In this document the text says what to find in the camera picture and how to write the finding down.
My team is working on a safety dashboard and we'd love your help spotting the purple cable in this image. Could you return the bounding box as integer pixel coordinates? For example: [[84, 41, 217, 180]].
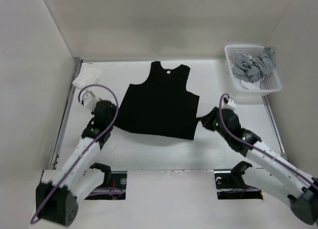
[[30, 84, 119, 224], [218, 93, 318, 190]]

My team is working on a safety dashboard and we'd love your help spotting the white garment in basket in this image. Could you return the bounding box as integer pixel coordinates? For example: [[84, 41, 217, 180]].
[[240, 80, 260, 90]]

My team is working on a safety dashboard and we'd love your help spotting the white plastic basket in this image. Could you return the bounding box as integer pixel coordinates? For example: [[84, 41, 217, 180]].
[[224, 44, 282, 97]]

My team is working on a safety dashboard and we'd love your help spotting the black tank top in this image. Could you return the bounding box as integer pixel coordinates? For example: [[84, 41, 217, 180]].
[[115, 61, 199, 140]]

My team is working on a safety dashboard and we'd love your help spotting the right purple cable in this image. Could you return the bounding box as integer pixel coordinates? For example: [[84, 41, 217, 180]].
[[218, 93, 318, 190]]

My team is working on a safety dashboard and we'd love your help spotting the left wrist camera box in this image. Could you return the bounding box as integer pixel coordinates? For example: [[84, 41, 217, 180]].
[[80, 90, 99, 111]]

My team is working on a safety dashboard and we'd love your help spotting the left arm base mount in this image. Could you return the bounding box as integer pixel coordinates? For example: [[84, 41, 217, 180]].
[[86, 163, 128, 200]]

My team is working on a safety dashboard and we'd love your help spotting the grey tank top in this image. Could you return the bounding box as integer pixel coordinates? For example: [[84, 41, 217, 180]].
[[232, 47, 275, 83]]

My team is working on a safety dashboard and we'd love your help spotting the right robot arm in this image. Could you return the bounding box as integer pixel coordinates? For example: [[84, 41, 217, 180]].
[[198, 107, 318, 225]]

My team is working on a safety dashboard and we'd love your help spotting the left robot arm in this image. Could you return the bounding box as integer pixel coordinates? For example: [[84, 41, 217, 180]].
[[30, 100, 119, 227]]

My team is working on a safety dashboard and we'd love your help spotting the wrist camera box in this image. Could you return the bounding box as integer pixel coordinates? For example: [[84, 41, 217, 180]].
[[80, 90, 99, 111], [222, 97, 237, 111]]

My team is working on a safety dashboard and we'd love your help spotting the folded white tank top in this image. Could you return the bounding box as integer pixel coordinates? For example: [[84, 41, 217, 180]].
[[72, 67, 103, 89]]

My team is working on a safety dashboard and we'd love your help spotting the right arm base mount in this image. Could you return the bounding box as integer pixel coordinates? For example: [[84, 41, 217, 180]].
[[214, 161, 263, 200]]

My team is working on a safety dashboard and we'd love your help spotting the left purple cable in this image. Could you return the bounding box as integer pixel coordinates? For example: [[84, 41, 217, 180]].
[[30, 84, 119, 224]]

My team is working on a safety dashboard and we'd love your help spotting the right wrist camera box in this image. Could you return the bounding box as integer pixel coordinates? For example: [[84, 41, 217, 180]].
[[222, 97, 237, 111]]

